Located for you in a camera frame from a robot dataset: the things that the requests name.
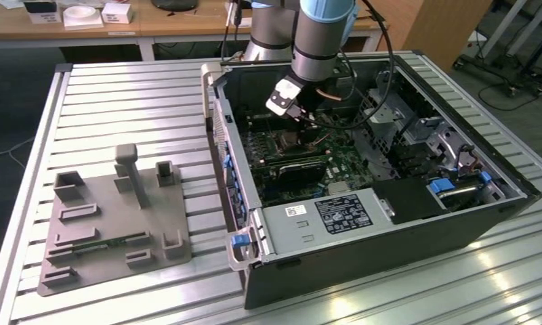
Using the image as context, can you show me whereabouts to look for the silver CPU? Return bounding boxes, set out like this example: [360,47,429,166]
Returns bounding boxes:
[280,132,300,150]

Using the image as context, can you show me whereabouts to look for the CPU socket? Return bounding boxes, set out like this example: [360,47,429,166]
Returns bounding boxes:
[272,130,320,155]

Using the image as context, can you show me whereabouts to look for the copper coloured tube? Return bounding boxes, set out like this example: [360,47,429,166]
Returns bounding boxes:
[317,88,342,102]

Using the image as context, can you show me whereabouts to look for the silver metal disk bay cage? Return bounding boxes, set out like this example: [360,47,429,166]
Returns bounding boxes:
[353,67,441,179]

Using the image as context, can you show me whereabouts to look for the green motherboard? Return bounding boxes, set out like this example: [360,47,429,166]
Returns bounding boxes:
[241,110,379,208]

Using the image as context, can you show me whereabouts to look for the black graphics card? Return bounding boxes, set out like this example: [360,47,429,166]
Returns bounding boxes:
[273,161,328,187]

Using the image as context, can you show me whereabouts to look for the metal wheeled stand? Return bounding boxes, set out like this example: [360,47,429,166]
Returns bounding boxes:
[451,0,542,99]

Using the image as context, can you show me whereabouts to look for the wooden cabinet side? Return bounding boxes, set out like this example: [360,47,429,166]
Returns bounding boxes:
[400,0,495,74]

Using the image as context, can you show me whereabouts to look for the black plastic shroud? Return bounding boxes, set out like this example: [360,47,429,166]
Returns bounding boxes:
[369,176,451,225]

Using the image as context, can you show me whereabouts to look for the wooden desk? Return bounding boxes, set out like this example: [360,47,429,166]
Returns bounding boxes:
[0,0,392,62]

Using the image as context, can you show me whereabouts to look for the large blue latch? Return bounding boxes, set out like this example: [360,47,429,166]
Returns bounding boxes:
[425,178,456,196]

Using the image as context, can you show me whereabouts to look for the silver power supply unit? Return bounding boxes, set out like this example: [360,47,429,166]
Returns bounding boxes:
[257,188,397,255]

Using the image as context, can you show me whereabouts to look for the black round base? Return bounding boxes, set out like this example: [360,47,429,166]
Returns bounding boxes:
[150,0,200,11]

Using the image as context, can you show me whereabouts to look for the white labelled box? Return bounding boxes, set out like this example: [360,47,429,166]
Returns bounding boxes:
[99,1,135,25]

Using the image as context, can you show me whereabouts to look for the black open PC case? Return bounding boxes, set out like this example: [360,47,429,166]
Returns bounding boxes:
[200,53,542,311]

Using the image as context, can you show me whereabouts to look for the grey parts rack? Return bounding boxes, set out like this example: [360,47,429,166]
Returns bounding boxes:
[34,144,193,298]

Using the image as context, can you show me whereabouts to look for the white box with round recess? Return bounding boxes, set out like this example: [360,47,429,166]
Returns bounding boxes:
[62,5,105,32]

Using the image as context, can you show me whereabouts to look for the green RAM stick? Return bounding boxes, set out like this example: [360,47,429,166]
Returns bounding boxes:
[70,238,127,254]

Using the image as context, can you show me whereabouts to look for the white box with black top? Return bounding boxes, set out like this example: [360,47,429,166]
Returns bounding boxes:
[22,0,59,25]

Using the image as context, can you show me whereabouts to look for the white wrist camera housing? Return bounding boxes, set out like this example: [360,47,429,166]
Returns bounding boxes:
[264,76,306,116]

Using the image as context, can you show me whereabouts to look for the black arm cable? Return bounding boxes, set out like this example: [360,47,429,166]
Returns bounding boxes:
[305,0,396,129]

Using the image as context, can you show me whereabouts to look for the coloured wire bundle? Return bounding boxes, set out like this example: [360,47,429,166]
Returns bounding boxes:
[451,144,481,175]

